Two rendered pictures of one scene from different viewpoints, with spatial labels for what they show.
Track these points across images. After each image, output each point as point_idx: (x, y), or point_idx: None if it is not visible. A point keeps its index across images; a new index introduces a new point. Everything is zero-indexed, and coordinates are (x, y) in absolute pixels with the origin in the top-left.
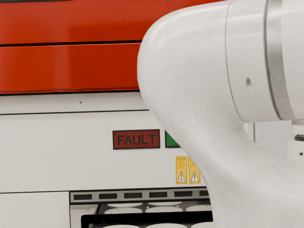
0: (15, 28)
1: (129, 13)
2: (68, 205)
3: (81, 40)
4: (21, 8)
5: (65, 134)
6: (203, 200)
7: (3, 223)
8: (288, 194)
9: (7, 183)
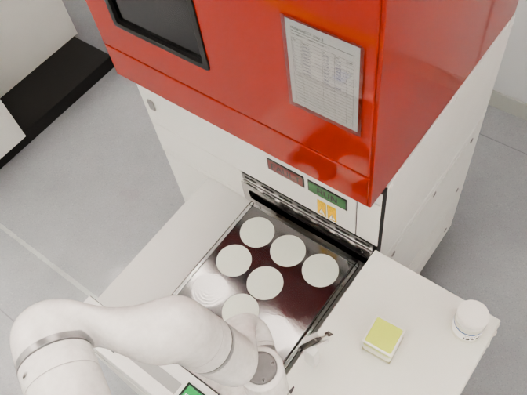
0: (169, 67)
1: (259, 105)
2: (241, 177)
3: (222, 102)
4: (170, 56)
5: (232, 139)
6: (336, 233)
7: (202, 161)
8: None
9: (199, 143)
